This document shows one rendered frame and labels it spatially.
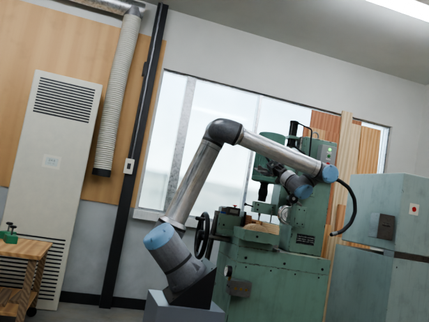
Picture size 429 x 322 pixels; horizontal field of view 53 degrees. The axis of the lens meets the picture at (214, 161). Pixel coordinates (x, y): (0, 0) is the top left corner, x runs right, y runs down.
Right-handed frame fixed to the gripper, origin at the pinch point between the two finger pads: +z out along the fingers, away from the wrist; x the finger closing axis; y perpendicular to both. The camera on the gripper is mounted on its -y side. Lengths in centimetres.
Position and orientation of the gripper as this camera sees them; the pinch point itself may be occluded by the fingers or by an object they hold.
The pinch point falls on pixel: (263, 161)
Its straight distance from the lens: 252.6
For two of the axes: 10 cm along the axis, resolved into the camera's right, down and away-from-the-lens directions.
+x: -8.1, 5.5, -2.2
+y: -2.7, -6.8, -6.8
